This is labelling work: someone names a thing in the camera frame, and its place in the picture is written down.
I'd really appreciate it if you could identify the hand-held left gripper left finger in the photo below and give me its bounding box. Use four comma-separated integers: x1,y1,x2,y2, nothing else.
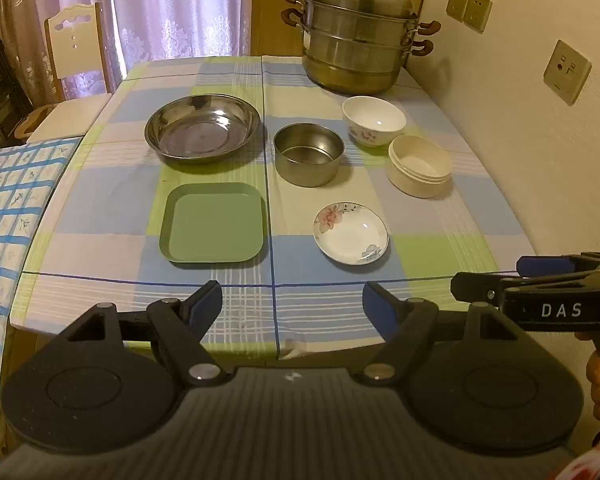
55,281,234,387

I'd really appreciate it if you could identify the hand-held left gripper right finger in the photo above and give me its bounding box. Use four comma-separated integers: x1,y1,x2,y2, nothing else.
355,281,531,386

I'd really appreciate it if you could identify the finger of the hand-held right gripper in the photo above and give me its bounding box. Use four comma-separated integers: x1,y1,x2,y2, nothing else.
450,271,600,307
516,252,600,279

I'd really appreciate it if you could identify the small floral plate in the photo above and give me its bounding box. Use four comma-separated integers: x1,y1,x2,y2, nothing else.
313,202,389,266

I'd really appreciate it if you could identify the green square plate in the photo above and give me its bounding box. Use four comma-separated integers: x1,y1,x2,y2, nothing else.
159,182,267,264

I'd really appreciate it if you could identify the cream plastic bowl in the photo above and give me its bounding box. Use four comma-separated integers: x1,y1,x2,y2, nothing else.
386,134,453,199

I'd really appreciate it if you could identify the small stainless steel bowl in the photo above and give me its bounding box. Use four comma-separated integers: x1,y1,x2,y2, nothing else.
273,123,345,187

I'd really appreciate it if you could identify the large stainless steel plate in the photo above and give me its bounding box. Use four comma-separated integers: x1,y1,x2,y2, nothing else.
144,94,262,165

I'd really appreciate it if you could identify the white floral bowl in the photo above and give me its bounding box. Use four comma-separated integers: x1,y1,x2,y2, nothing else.
341,95,407,148

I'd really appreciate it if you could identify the checkered pastel tablecloth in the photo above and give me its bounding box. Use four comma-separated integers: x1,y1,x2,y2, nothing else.
9,55,538,361

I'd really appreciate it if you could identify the red white cloth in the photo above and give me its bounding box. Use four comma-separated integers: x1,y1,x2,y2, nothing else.
550,442,600,480

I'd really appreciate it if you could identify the blue checked cloth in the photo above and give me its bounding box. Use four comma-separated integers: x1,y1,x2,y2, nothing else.
0,137,83,461

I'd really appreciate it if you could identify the stainless steel steamer pot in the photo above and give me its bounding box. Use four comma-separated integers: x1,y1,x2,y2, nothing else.
280,0,442,95

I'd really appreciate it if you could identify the black storage rack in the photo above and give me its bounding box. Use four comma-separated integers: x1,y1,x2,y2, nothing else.
0,0,33,148

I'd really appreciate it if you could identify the sheer lace curtain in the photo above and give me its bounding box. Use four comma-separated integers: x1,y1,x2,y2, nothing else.
0,0,253,106

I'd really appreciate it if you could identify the beige wall socket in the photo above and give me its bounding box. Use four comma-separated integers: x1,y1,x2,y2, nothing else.
543,40,592,106

